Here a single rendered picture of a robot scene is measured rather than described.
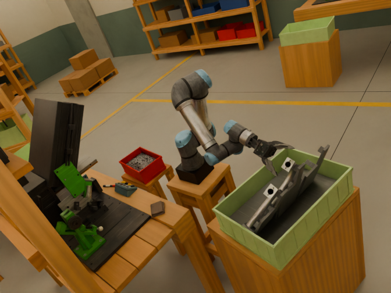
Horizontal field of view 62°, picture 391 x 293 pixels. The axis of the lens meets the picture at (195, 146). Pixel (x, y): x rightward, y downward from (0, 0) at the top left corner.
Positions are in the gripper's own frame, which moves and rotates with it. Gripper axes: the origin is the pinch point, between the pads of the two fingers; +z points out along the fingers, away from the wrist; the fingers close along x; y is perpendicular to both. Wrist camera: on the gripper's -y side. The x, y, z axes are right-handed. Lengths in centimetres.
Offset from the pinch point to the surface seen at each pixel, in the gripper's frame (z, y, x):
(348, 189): 23.0, -37.3, 0.4
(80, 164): -118, 7, -77
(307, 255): 26.8, -19.3, -35.2
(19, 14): -1034, -326, -111
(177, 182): -64, -28, -55
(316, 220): 21.4, -17.2, -17.8
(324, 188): 12.9, -36.6, -5.6
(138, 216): -57, 2, -75
